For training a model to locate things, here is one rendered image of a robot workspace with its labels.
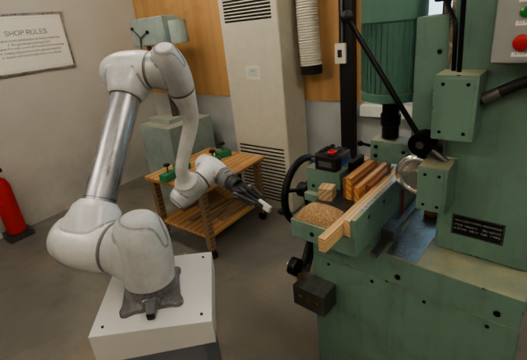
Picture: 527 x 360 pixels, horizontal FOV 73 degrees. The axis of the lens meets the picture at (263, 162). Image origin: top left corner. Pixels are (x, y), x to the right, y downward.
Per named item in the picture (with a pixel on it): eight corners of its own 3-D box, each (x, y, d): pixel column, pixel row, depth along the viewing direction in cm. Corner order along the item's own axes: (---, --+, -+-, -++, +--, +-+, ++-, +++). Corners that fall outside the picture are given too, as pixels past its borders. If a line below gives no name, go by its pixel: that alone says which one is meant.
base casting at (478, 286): (369, 198, 150) (370, 179, 147) (539, 239, 114) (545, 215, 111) (312, 253, 119) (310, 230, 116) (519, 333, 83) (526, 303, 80)
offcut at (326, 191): (332, 201, 112) (332, 190, 110) (318, 200, 114) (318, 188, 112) (336, 195, 115) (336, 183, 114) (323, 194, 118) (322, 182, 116)
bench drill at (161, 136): (188, 174, 385) (158, 18, 327) (230, 186, 347) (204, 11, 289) (151, 192, 351) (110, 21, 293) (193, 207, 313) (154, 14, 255)
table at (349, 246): (354, 162, 155) (354, 149, 153) (428, 175, 136) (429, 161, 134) (267, 227, 113) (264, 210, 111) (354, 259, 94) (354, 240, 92)
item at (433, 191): (426, 194, 98) (429, 154, 94) (454, 200, 94) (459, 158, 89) (414, 209, 92) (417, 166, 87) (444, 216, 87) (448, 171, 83)
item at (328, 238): (399, 172, 127) (400, 162, 125) (405, 173, 125) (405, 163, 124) (318, 250, 89) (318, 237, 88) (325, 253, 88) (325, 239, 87)
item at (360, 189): (386, 174, 126) (386, 160, 124) (390, 176, 125) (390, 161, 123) (354, 203, 110) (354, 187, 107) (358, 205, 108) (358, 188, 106)
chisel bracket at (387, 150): (378, 157, 120) (379, 133, 117) (422, 164, 111) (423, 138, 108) (368, 165, 115) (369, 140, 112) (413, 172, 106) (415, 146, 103)
